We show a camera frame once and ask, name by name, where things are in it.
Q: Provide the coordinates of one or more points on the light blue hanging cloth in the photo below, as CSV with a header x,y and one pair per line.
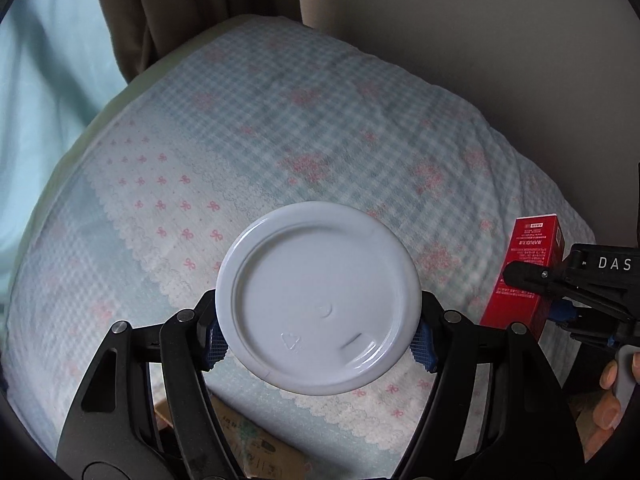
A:
x,y
45,110

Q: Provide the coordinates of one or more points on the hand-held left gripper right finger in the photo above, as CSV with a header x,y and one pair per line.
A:
x,y
422,347

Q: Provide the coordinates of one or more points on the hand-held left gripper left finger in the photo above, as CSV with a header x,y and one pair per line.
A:
x,y
214,345

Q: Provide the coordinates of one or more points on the person's right hand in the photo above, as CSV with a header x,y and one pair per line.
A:
x,y
607,400

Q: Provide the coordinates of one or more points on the red carton box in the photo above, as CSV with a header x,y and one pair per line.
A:
x,y
530,260

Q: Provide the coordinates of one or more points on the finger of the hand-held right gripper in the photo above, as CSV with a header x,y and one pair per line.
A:
x,y
530,276
562,312

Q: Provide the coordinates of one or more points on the white plastic plate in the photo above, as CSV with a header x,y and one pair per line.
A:
x,y
317,300

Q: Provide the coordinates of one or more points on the brown window curtain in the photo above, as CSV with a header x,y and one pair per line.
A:
x,y
200,5

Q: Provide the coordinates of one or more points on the checked bed sheet with bows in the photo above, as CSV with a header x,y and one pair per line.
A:
x,y
300,150

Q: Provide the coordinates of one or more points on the cardboard box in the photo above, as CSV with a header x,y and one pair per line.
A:
x,y
240,440

